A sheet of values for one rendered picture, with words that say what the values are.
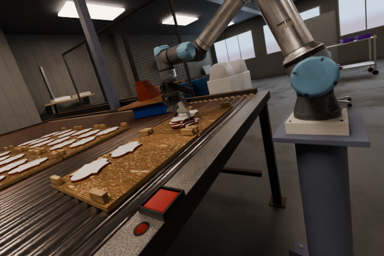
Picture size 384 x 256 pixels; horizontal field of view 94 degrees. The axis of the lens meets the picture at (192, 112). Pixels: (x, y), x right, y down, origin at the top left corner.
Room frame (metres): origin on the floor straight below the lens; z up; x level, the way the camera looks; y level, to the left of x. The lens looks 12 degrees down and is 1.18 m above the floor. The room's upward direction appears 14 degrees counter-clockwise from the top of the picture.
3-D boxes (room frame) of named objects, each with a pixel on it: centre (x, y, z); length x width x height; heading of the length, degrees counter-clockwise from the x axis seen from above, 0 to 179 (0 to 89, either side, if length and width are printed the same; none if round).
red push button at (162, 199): (0.35, 0.11, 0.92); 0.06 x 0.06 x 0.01; 55
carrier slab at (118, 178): (0.63, 0.26, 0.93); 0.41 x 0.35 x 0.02; 144
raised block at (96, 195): (0.39, 0.27, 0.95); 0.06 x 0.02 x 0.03; 54
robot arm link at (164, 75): (0.87, 0.07, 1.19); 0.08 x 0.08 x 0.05
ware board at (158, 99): (1.64, 0.28, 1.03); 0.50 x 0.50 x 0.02; 76
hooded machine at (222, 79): (4.65, -0.96, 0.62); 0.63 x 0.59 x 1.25; 51
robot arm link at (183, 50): (0.83, -0.02, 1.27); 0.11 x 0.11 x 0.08; 55
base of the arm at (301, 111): (0.65, -0.46, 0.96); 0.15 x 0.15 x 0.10
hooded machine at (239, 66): (5.47, -1.63, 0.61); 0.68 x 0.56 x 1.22; 138
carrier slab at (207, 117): (0.97, 0.02, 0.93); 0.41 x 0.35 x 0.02; 145
